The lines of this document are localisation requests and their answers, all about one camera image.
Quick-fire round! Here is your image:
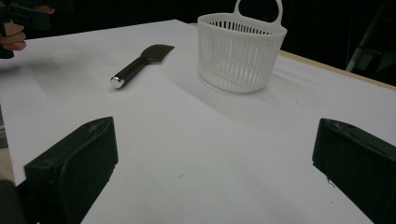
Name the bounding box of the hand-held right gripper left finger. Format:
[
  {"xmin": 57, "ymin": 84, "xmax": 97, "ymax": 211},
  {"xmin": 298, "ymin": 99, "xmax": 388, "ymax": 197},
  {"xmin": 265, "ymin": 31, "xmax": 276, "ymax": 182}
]
[{"xmin": 19, "ymin": 116, "xmax": 120, "ymax": 224}]

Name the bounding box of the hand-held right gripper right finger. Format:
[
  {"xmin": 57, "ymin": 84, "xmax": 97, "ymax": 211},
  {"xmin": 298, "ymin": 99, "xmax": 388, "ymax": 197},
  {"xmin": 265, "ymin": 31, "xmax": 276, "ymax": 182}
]
[{"xmin": 312, "ymin": 118, "xmax": 396, "ymax": 224}]

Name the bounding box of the black spatula with chrome handle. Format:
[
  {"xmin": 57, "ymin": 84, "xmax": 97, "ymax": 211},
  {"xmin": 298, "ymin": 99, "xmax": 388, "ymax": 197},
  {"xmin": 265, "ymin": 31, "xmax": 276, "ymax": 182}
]
[{"xmin": 109, "ymin": 44, "xmax": 176, "ymax": 91}]

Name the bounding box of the white plastic slotted basket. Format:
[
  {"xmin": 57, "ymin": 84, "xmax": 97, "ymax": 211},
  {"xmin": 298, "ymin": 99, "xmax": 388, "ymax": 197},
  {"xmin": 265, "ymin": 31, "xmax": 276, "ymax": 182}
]
[{"xmin": 197, "ymin": 0, "xmax": 288, "ymax": 93}]

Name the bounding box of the pale metal stand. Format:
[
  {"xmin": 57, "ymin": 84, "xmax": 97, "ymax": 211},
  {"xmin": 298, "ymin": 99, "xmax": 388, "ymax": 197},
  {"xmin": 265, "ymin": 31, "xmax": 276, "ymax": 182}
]
[{"xmin": 345, "ymin": 3, "xmax": 396, "ymax": 86}]

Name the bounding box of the white table mat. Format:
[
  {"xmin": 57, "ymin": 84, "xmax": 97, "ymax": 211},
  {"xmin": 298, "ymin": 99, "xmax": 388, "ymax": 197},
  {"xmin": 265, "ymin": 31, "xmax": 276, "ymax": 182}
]
[{"xmin": 0, "ymin": 19, "xmax": 396, "ymax": 224}]

